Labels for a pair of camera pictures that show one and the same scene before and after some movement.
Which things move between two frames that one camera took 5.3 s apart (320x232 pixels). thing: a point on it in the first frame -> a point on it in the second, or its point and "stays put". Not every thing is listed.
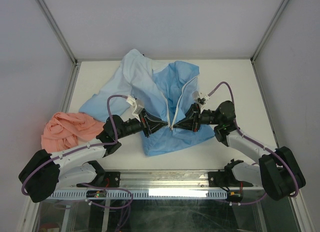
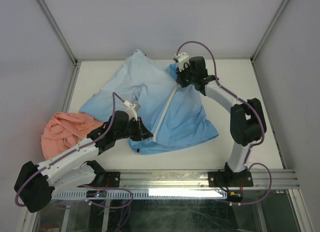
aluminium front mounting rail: x=173 y=179 stays put
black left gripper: x=150 y=123 -> x=142 y=132
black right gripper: x=193 y=113 -> x=180 y=78
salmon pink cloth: x=65 y=130 stays put
